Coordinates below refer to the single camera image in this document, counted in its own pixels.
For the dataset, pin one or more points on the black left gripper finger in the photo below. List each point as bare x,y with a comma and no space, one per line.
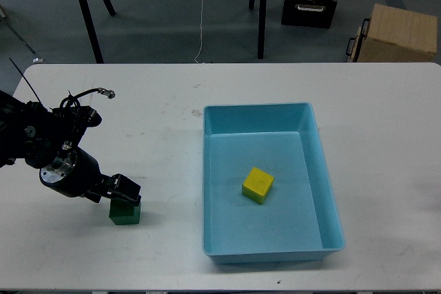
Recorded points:
122,188

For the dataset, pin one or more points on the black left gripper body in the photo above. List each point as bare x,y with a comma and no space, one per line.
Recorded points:
76,175

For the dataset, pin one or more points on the green wooden block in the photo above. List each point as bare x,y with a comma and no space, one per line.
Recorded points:
124,213

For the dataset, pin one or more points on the yellow wooden block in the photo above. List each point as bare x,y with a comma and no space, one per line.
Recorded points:
257,185

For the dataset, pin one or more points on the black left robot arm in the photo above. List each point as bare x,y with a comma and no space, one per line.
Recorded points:
48,140

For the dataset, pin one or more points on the black storage box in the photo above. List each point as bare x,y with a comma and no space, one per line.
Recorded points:
309,13

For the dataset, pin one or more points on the light blue plastic bin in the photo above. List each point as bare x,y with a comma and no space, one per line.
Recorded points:
299,219

